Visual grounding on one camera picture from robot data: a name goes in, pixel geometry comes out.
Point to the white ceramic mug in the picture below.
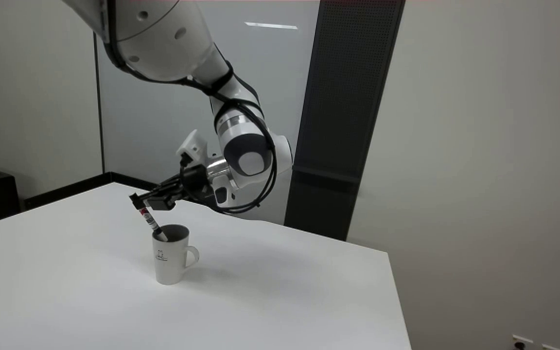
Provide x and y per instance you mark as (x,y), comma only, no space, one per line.
(170,263)

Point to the black vertical pillar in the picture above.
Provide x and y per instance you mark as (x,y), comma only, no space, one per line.
(339,129)

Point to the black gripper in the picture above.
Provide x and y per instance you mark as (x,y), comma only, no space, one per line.
(195,182)

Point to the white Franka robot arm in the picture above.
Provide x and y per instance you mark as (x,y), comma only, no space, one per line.
(164,40)

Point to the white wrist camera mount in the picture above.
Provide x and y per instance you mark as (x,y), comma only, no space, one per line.
(193,147)

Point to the black whiteboard marker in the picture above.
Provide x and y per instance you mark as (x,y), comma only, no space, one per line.
(155,225)

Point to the frosted glass wall panel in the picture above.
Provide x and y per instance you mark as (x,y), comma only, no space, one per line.
(151,129)

